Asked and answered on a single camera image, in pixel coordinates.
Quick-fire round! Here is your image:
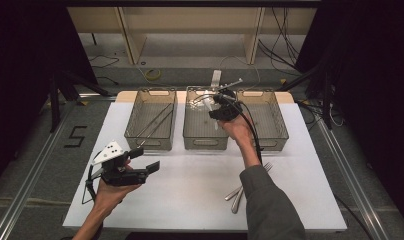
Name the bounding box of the black metal stand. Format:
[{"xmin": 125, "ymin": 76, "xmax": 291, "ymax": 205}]
[
  {"xmin": 48, "ymin": 68, "xmax": 114, "ymax": 134},
  {"xmin": 275, "ymin": 63, "xmax": 335, "ymax": 131}
]

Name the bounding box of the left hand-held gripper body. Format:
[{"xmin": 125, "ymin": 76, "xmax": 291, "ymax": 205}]
[{"xmin": 89, "ymin": 139, "xmax": 149, "ymax": 187}]

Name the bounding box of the dark metal chopstick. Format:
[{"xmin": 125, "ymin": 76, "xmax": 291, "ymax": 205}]
[
  {"xmin": 135, "ymin": 103, "xmax": 174, "ymax": 138},
  {"xmin": 137, "ymin": 109, "xmax": 175, "ymax": 148}
]

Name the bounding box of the person's right hand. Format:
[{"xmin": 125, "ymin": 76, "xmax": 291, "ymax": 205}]
[{"xmin": 219, "ymin": 114, "xmax": 258, "ymax": 153}]

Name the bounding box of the smoky clear plastic bin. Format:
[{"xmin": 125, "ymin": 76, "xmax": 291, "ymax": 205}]
[
  {"xmin": 123, "ymin": 87, "xmax": 178, "ymax": 152},
  {"xmin": 234, "ymin": 88, "xmax": 290, "ymax": 153},
  {"xmin": 182, "ymin": 85, "xmax": 230, "ymax": 151}
]

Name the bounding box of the person's left hand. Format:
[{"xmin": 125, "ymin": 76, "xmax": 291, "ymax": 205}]
[{"xmin": 93, "ymin": 179, "xmax": 143, "ymax": 215}]

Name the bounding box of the aluminium floor rail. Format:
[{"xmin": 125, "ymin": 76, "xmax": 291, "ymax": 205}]
[
  {"xmin": 314, "ymin": 116, "xmax": 393, "ymax": 240},
  {"xmin": 0, "ymin": 99, "xmax": 76, "ymax": 240}
]

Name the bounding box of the black curtain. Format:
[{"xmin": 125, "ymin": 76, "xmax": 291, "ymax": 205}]
[
  {"xmin": 0, "ymin": 0, "xmax": 98, "ymax": 191},
  {"xmin": 295, "ymin": 0, "xmax": 404, "ymax": 231}
]

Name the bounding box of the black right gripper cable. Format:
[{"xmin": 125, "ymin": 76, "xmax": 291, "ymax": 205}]
[{"xmin": 228, "ymin": 98, "xmax": 265, "ymax": 167}]

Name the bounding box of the black cable bundle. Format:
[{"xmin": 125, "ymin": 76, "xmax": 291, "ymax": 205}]
[{"xmin": 257, "ymin": 6, "xmax": 313, "ymax": 78}]

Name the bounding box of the white power strip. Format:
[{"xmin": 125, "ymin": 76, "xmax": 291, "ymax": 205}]
[{"xmin": 210, "ymin": 69, "xmax": 223, "ymax": 89}]

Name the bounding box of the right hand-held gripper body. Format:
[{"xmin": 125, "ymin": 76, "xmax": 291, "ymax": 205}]
[{"xmin": 218, "ymin": 77, "xmax": 244, "ymax": 122}]

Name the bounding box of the short aluminium rail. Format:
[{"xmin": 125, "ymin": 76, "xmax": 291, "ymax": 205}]
[{"xmin": 77, "ymin": 93, "xmax": 118, "ymax": 102}]

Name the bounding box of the thin black floor cable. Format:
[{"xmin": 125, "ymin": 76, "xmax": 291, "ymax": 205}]
[
  {"xmin": 88, "ymin": 54, "xmax": 121, "ymax": 69},
  {"xmin": 95, "ymin": 75, "xmax": 120, "ymax": 86}
]

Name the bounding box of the beige wooden shelf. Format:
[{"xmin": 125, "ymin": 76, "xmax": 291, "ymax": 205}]
[{"xmin": 67, "ymin": 6, "xmax": 318, "ymax": 66}]

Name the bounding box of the white floor cable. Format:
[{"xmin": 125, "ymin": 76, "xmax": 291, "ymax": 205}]
[{"xmin": 219, "ymin": 54, "xmax": 262, "ymax": 92}]

